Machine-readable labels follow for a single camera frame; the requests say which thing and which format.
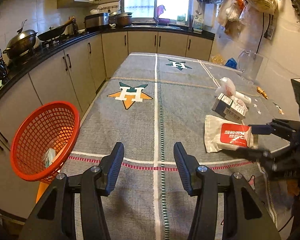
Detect black frying pan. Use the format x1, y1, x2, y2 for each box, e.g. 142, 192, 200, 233
37, 16, 75, 41

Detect hanging plastic bags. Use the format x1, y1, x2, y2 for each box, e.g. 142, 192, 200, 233
217, 0, 277, 33

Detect purple item at window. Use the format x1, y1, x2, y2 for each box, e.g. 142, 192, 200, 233
156, 5, 166, 20

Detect white blue medicine box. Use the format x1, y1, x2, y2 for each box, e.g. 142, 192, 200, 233
212, 93, 247, 123

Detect black power cable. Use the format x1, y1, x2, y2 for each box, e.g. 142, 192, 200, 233
255, 12, 266, 54

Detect kitchen base cabinets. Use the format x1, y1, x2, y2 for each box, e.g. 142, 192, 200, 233
0, 31, 215, 217

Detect green tissue pack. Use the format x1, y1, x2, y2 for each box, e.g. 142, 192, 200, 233
42, 148, 56, 168

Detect clear glass pitcher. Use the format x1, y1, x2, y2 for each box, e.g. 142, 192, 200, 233
237, 50, 263, 82

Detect covered steel wok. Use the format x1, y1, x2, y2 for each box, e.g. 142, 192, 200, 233
2, 20, 37, 60

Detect clear plastic container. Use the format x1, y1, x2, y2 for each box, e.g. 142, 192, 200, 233
47, 137, 66, 155

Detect white paper bag red label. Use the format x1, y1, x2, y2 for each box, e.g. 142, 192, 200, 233
204, 115, 258, 153

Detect steel rice cooker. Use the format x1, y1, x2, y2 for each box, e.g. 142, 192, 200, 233
84, 12, 109, 31

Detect gold foil candy wrapper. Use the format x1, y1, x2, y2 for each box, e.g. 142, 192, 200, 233
256, 87, 268, 99

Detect grey patterned tablecloth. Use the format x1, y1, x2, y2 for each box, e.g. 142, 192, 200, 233
63, 54, 298, 239

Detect red mesh basket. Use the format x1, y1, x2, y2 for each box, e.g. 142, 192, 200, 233
10, 101, 80, 184

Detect white plastic bottle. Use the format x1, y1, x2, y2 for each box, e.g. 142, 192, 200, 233
235, 91, 251, 105

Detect white plastic bag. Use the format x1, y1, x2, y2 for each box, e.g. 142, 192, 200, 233
215, 77, 236, 97

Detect brown pot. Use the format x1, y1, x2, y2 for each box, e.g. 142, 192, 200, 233
109, 12, 133, 27

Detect person right hand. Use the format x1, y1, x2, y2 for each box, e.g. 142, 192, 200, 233
286, 179, 300, 200

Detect blue plastic bag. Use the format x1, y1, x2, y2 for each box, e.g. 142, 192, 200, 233
225, 57, 237, 69

